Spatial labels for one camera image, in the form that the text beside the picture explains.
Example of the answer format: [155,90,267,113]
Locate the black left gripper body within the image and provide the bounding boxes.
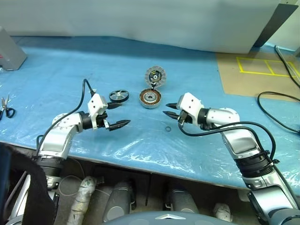
[97,112,110,129]

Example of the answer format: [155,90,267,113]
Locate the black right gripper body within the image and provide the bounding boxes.
[177,110,195,124]

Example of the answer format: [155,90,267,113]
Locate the black wheel-shaped rotor disc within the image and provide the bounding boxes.
[108,89,130,103]

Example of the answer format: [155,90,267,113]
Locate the silver motor stator copper windings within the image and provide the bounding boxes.
[138,88,162,110]

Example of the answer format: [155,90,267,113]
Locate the finned motor cover circuit board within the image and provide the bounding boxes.
[144,65,167,89]

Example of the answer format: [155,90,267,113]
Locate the blue plastic table cover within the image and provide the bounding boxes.
[0,35,300,190]

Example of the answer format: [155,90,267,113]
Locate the brown cardboard sheet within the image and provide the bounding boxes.
[215,45,300,103]

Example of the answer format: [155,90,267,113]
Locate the grey rounded robot leg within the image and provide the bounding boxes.
[102,180,132,223]
[166,186,200,214]

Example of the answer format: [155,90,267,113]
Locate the white wrapped cylinder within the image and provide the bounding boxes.
[69,176,98,225]

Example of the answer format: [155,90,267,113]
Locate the white backdrop board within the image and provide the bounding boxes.
[0,0,285,53]

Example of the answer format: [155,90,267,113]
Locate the grey robot torso shell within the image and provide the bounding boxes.
[102,210,227,225]

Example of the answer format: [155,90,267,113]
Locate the grey box red label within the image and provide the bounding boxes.
[0,26,28,71]

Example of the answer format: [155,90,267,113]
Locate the black upright panel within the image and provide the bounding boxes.
[253,3,300,47]

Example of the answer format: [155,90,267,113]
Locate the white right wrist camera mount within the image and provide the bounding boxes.
[176,92,203,124]

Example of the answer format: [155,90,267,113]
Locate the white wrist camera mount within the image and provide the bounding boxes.
[87,93,109,130]
[176,92,203,124]

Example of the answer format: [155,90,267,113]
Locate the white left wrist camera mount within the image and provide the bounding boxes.
[87,93,109,130]

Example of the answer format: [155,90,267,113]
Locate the thick black looped cable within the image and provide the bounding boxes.
[257,91,300,134]

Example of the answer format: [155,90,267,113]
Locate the thin white wire loop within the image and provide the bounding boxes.
[58,175,83,198]

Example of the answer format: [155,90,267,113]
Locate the black fabric strap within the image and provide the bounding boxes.
[0,142,60,225]

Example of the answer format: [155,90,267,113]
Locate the black handled scissors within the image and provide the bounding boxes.
[0,93,16,121]

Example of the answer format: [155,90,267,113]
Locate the thin black grey cable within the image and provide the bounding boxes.
[274,45,300,89]

